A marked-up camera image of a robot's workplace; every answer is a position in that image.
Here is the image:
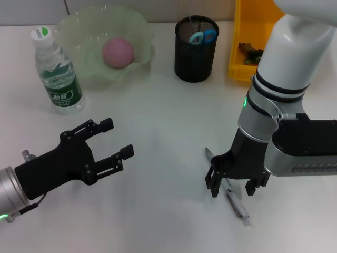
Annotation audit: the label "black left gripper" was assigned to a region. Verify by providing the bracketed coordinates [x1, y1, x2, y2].
[14, 118, 135, 201]

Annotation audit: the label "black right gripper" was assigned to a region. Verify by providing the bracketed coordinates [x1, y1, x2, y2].
[204, 127, 271, 198]

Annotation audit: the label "grey clear pen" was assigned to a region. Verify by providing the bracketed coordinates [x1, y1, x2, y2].
[204, 147, 251, 227]

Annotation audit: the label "clear green-label water bottle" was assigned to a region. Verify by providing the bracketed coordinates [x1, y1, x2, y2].
[29, 25, 86, 115]

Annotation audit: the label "pink peach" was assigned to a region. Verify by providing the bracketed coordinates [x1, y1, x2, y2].
[102, 37, 135, 69]

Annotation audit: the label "green plastic wrapper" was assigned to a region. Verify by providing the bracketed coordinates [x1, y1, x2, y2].
[238, 42, 265, 65]

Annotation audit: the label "blue scissors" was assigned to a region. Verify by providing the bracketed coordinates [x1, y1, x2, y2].
[188, 28, 218, 46]

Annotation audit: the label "translucent green fruit plate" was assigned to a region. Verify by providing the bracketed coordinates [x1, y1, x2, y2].
[54, 5, 156, 90]

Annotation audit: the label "black mesh pen holder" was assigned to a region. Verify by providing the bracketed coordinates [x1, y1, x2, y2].
[174, 15, 220, 84]

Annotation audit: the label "yellow plastic bin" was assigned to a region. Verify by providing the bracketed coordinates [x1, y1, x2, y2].
[227, 0, 288, 83]

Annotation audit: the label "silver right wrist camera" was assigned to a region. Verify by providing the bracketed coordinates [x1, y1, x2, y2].
[264, 113, 337, 177]

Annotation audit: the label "left gripper connector cable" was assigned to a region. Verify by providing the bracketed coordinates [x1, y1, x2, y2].
[5, 149, 48, 223]

